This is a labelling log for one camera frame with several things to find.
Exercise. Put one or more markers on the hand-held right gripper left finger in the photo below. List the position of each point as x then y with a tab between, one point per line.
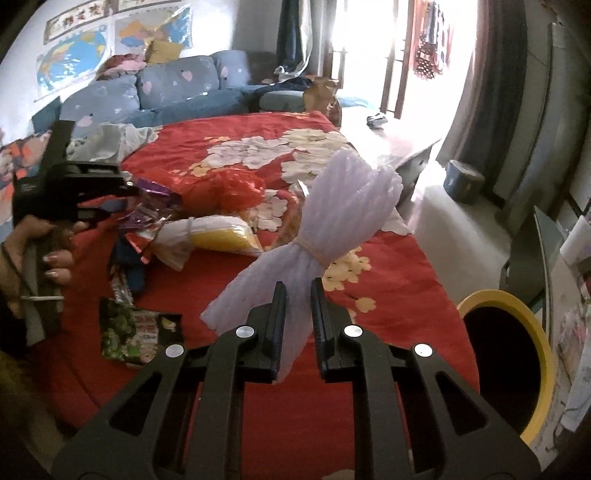
276	332

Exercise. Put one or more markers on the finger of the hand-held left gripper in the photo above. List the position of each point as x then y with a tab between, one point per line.
99	212

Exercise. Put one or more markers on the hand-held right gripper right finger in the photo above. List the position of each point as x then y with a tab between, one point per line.
319	332

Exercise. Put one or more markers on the purple foil snack wrapper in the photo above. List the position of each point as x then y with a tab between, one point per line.
154	191

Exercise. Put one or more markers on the white foam net bundle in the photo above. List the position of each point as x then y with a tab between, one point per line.
341	194

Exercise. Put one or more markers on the red plastic bag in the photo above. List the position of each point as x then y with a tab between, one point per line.
238	189

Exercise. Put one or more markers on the yellow rimmed black bin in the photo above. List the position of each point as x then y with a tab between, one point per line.
531	323

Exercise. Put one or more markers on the person's left hand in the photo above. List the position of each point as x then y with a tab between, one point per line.
55	272

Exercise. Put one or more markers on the orange patterned cloth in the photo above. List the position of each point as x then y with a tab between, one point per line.
21	157

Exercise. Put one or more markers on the light grey cloth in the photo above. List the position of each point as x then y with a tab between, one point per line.
115	138

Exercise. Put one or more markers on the dark blue wrapper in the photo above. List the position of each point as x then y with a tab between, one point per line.
134	272

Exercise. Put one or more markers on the teal cushion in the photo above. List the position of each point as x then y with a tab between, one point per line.
46	115

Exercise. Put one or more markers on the silver foil wrapper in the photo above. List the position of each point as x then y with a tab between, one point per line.
121	288

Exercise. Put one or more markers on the red floral blanket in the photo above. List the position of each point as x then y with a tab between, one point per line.
392	277

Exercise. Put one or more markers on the yellow and white plastic bag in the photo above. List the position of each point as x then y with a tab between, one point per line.
217	235

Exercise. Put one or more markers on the green snack packet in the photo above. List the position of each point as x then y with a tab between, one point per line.
120	327

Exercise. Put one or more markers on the blue world map poster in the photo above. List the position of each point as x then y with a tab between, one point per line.
69	60

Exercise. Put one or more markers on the pink cushion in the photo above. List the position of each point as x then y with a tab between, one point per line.
122	64

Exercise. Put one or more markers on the blue floral sofa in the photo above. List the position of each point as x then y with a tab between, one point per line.
184	78

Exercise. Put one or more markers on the yellow pillow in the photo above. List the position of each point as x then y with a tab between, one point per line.
164	50

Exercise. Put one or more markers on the framed calligraphy scroll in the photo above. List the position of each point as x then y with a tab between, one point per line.
74	18
134	3

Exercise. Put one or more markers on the colourful country map poster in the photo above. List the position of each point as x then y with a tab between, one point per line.
138	27

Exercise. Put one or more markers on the dark coffee table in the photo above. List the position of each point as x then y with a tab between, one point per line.
397	143

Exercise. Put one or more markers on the blue lidded bucket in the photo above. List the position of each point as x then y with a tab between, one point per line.
461	180

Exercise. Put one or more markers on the small grey object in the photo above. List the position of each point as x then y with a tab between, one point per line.
376	121

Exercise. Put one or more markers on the glass topped side desk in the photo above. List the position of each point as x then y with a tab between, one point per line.
531	258

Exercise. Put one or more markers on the brown paper bag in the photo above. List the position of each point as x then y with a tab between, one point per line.
318	94

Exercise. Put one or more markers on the blue grey curtain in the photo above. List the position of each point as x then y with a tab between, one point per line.
295	32

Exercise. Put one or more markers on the hanging red dotted clothes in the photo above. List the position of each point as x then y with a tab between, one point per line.
427	50

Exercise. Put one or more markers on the dark grey curtain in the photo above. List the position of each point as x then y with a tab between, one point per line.
503	92

